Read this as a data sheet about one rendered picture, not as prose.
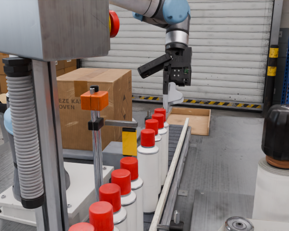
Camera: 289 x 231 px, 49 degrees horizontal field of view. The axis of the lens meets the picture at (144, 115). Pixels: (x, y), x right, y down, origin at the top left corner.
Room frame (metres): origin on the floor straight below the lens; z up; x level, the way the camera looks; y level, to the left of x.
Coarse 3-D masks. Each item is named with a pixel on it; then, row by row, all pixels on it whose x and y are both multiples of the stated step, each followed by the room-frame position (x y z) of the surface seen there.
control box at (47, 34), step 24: (0, 0) 0.44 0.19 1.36; (24, 0) 0.39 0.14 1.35; (48, 0) 0.37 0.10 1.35; (72, 0) 0.39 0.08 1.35; (96, 0) 0.41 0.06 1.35; (0, 24) 0.45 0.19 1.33; (24, 24) 0.39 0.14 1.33; (48, 24) 0.37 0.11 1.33; (72, 24) 0.39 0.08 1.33; (96, 24) 0.41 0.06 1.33; (0, 48) 0.46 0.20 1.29; (24, 48) 0.40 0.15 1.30; (48, 48) 0.37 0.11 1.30; (72, 48) 0.39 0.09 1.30; (96, 48) 0.41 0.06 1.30
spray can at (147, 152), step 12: (144, 132) 0.68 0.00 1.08; (144, 144) 0.68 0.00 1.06; (144, 156) 0.67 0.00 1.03; (156, 156) 0.68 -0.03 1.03; (144, 168) 0.67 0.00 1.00; (156, 168) 0.68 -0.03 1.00; (144, 180) 0.67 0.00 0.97; (156, 180) 0.68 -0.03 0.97; (144, 192) 0.67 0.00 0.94; (156, 192) 0.68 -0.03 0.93; (144, 204) 0.67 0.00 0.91; (156, 204) 0.68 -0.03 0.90
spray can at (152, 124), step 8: (152, 120) 0.78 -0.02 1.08; (152, 128) 0.76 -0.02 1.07; (160, 136) 0.77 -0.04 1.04; (160, 144) 0.76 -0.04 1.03; (160, 152) 0.76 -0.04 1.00; (160, 160) 0.76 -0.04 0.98; (160, 168) 0.76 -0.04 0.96; (160, 176) 0.76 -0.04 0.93; (160, 184) 0.76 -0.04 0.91; (160, 192) 0.76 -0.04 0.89
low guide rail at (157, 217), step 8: (184, 128) 1.20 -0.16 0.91; (184, 136) 1.16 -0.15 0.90; (176, 152) 0.96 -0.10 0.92; (176, 160) 0.91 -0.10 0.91; (168, 176) 0.80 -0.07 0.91; (168, 184) 0.75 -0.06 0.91; (160, 200) 0.68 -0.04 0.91; (160, 208) 0.64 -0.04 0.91; (160, 216) 0.63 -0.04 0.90; (152, 224) 0.58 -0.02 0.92
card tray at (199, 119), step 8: (176, 112) 1.67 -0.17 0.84; (184, 112) 1.66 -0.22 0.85; (192, 112) 1.65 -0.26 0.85; (200, 112) 1.64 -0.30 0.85; (208, 112) 1.63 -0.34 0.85; (168, 120) 1.56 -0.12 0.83; (176, 120) 1.56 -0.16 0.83; (184, 120) 1.56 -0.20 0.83; (192, 120) 1.56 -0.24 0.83; (200, 120) 1.56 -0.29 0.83; (208, 120) 1.56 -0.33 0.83; (192, 128) 1.43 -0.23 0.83; (200, 128) 1.43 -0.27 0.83; (208, 128) 1.34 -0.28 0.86
